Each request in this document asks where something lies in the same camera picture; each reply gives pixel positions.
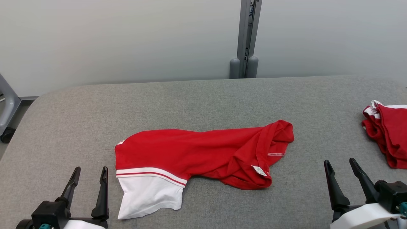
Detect grey metal partition post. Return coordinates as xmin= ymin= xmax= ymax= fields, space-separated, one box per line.
xmin=237 ymin=0 xmax=263 ymax=79

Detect red white number jersey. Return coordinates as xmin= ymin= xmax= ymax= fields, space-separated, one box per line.
xmin=114 ymin=120 xmax=295 ymax=220

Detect grey cylindrical post foot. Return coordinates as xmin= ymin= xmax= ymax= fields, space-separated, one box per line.
xmin=246 ymin=56 xmax=259 ymax=79
xmin=230 ymin=58 xmax=241 ymax=79

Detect red white Bulls shorts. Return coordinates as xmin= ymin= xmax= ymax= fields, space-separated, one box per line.
xmin=362 ymin=100 xmax=407 ymax=169

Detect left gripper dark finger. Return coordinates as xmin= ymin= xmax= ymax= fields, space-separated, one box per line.
xmin=91 ymin=166 xmax=109 ymax=220
xmin=56 ymin=166 xmax=81 ymax=209

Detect black caster wheel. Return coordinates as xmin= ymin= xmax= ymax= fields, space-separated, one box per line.
xmin=0 ymin=127 xmax=16 ymax=144

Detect grey chair leg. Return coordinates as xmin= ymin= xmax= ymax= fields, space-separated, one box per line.
xmin=0 ymin=73 xmax=22 ymax=137

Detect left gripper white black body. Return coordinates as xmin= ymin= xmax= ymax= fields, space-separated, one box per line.
xmin=15 ymin=217 xmax=109 ymax=229

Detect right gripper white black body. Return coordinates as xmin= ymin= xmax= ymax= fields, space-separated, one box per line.
xmin=330 ymin=203 xmax=404 ymax=229

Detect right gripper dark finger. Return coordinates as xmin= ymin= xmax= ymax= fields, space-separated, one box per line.
xmin=349 ymin=158 xmax=381 ymax=205
xmin=324 ymin=159 xmax=350 ymax=211

